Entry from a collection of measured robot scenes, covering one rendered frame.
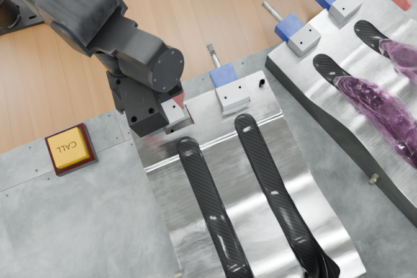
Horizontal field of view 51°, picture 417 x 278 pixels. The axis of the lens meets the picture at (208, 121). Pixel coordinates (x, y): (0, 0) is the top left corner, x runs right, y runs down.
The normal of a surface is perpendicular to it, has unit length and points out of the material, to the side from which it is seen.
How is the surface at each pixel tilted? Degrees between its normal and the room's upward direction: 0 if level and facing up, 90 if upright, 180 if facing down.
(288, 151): 3
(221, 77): 0
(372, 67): 28
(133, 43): 22
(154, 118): 72
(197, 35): 0
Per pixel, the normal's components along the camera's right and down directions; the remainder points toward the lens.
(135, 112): -0.31, -0.47
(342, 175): -0.03, -0.25
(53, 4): 0.17, -0.12
